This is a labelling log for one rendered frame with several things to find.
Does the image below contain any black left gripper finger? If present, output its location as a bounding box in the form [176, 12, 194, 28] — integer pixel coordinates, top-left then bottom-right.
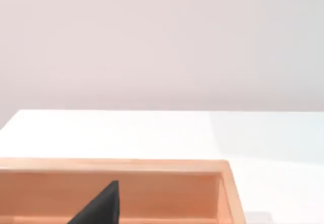
[66, 180, 120, 224]

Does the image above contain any shallow salmon-coloured box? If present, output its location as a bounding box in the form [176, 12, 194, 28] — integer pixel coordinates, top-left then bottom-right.
[0, 157, 247, 224]

